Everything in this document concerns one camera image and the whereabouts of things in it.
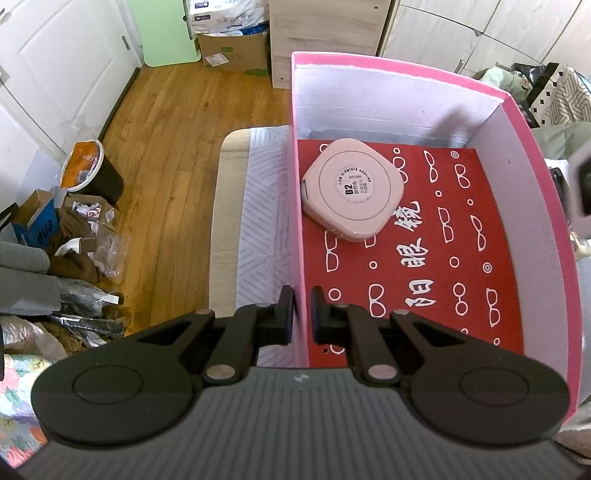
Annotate red printed liner sheet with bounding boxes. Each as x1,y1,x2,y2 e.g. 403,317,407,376
295,138,527,370

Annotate light wardrobe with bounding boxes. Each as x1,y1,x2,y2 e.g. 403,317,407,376
379,0,591,79

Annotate floral blanket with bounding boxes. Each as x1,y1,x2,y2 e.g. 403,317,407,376
0,354,52,468

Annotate trash bin with orange bag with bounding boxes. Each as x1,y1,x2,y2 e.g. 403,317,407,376
60,141,124,207

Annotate white door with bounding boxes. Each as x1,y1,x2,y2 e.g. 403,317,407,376
0,0,144,158

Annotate grey cloth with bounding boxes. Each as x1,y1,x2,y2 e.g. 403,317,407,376
0,240,64,320

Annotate pink square case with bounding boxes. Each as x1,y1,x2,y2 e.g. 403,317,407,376
301,137,407,241

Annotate patterned tote bag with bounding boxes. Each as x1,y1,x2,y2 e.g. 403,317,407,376
526,62,591,127

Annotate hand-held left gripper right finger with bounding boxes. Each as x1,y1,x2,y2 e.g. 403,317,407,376
311,286,472,387

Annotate small box of crumpled paper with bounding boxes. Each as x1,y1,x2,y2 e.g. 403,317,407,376
65,194,122,228

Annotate beige mattress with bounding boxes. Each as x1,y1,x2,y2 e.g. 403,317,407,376
210,130,254,320

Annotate white paper packs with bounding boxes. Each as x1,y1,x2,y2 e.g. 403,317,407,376
187,0,271,36

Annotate clear plastic bag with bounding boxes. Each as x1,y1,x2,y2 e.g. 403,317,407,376
95,222,129,283

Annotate brown cardboard box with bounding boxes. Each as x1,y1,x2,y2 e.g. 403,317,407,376
196,28,273,77

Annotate green board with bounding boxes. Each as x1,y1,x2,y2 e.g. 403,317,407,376
124,0,202,65

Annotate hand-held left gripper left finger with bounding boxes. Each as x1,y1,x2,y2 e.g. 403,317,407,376
124,285,295,387

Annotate wooden shelf cabinet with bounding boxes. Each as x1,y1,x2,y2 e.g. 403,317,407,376
269,0,394,90

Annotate black plastic bags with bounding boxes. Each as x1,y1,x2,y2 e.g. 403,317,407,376
51,286,126,343

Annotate blue cardboard box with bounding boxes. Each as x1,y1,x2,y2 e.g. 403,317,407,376
11,189,62,250

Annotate pink cardboard box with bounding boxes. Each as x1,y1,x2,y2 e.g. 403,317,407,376
290,52,583,416

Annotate grey patterned bed sheet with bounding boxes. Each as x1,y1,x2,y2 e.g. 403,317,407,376
235,126,297,320

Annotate pale green clothes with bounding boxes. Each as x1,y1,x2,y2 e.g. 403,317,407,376
475,65,532,103

